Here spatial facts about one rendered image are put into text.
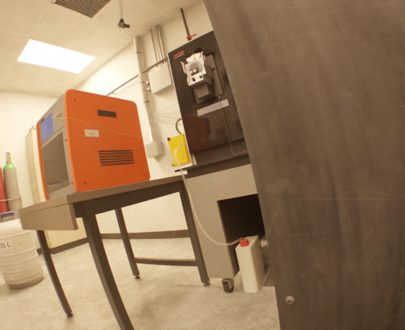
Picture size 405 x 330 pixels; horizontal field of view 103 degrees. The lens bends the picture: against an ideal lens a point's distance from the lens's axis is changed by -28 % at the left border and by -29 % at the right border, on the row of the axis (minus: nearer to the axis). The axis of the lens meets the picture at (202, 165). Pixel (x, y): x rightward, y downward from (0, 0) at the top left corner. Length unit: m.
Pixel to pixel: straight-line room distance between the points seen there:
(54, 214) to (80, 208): 0.11
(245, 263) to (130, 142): 0.83
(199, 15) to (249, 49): 2.81
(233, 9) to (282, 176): 0.15
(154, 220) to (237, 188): 2.09
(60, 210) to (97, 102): 0.49
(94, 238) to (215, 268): 0.65
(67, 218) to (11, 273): 1.68
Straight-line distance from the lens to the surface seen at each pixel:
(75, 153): 0.89
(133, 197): 1.00
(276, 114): 0.17
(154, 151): 2.66
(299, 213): 0.17
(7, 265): 2.42
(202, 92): 1.12
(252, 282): 1.25
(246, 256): 1.18
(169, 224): 2.85
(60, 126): 1.01
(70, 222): 0.80
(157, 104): 2.86
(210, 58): 1.25
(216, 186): 1.06
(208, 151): 1.18
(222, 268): 1.19
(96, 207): 0.87
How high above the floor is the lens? 0.67
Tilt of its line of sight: 3 degrees up
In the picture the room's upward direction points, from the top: 13 degrees counter-clockwise
